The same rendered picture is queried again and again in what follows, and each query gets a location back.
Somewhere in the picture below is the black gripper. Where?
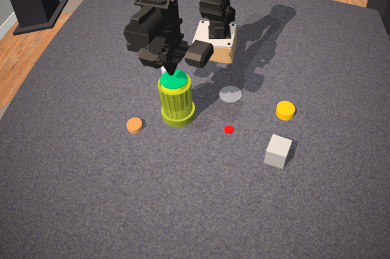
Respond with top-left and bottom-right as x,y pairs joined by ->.
126,18 -> 214,76

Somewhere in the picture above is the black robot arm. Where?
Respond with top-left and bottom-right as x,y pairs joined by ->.
124,0 -> 236,69

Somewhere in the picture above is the yellow short cylinder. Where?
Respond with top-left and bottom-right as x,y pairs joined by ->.
276,101 -> 295,121

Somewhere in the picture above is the orange disc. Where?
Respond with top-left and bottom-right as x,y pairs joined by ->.
127,118 -> 143,133

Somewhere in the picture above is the light grey flat disc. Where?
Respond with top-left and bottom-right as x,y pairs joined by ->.
219,86 -> 242,104

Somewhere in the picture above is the olive-green ribbed jar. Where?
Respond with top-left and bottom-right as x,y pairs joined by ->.
157,69 -> 196,127

